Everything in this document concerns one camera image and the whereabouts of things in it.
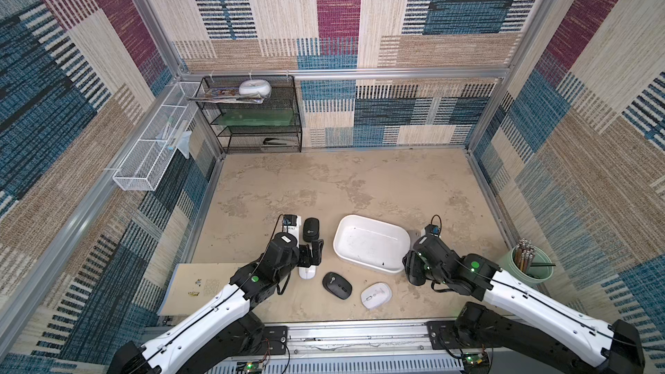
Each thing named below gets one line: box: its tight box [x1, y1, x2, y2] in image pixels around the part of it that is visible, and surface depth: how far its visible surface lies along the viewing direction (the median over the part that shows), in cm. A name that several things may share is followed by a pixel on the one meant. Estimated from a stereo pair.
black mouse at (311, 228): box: [303, 216, 320, 243], surface depth 96 cm
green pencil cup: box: [499, 247, 555, 286], surface depth 75 cm
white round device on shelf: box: [238, 78, 272, 99], surface depth 91 cm
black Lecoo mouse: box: [322, 271, 353, 301], surface depth 83 cm
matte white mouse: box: [360, 281, 394, 310], surface depth 81 cm
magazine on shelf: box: [187, 87, 264, 104], surface depth 83 cm
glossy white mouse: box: [297, 264, 317, 280], surface depth 87 cm
